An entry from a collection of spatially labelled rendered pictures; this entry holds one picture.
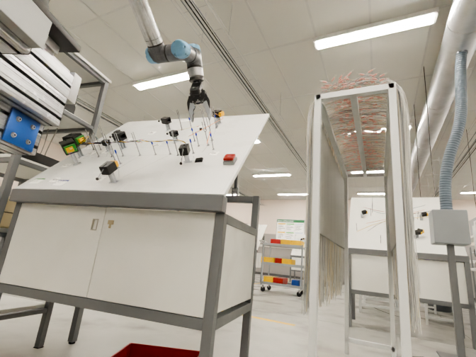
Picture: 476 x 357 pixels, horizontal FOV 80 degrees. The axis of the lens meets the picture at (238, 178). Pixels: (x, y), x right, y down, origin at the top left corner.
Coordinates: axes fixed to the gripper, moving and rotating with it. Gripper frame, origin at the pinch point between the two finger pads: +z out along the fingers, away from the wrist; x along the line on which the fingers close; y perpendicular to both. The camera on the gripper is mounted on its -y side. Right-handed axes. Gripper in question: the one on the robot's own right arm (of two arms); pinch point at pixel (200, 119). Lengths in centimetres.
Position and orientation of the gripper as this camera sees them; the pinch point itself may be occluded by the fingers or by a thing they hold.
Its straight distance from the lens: 141.6
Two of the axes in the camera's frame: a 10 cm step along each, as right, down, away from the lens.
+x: -9.9, 1.1, 1.0
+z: 1.2, 9.9, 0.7
